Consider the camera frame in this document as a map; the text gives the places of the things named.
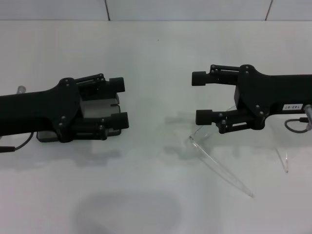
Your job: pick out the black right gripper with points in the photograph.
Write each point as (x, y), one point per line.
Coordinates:
(268, 90)

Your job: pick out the right gripper metal connector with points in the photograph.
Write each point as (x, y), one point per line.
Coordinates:
(309, 114)

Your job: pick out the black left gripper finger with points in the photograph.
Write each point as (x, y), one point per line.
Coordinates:
(117, 84)
(119, 120)

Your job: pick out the black glasses case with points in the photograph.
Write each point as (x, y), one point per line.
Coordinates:
(97, 111)

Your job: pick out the clear transparent glasses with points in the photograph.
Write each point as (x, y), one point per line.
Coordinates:
(198, 145)

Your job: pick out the left gripper metal connector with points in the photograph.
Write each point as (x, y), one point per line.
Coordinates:
(21, 89)

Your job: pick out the gripper metal connector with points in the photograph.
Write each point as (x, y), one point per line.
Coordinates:
(309, 114)
(21, 89)

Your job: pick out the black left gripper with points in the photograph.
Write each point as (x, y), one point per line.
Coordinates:
(36, 109)

